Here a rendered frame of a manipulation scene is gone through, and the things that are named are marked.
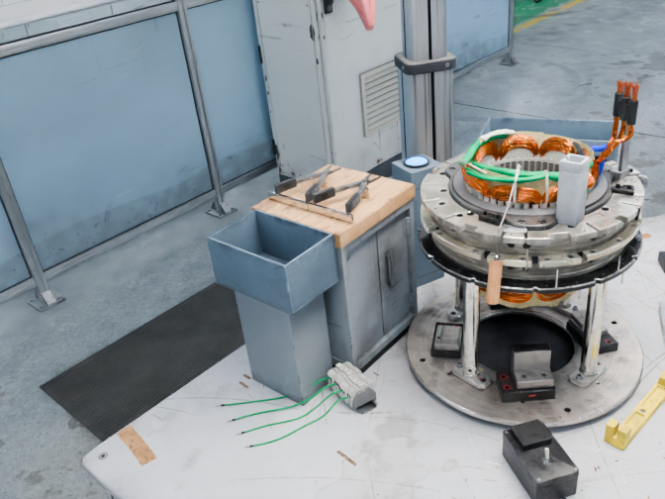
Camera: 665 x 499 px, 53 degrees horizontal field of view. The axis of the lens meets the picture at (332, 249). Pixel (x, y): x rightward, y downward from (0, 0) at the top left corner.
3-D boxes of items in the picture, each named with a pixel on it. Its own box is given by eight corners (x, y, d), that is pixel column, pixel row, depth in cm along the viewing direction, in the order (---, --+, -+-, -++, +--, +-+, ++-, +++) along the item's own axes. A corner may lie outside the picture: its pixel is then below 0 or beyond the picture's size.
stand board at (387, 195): (340, 249, 100) (339, 235, 99) (252, 220, 111) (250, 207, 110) (416, 196, 113) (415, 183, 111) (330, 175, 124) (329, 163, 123)
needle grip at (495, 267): (498, 262, 88) (494, 306, 90) (505, 260, 89) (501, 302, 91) (487, 260, 89) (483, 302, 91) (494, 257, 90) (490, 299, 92)
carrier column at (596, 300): (591, 382, 104) (606, 269, 94) (576, 375, 106) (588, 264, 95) (598, 373, 106) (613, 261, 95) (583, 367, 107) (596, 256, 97)
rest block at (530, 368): (510, 370, 106) (511, 345, 103) (545, 367, 105) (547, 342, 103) (517, 389, 102) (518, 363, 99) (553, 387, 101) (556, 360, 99)
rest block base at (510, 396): (495, 381, 107) (496, 371, 106) (545, 377, 106) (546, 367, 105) (502, 403, 102) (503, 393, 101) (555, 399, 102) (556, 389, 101)
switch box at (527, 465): (535, 507, 88) (537, 477, 86) (501, 453, 97) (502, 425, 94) (577, 494, 89) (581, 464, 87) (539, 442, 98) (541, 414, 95)
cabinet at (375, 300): (355, 380, 113) (341, 248, 100) (277, 344, 124) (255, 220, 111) (420, 322, 126) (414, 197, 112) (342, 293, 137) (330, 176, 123)
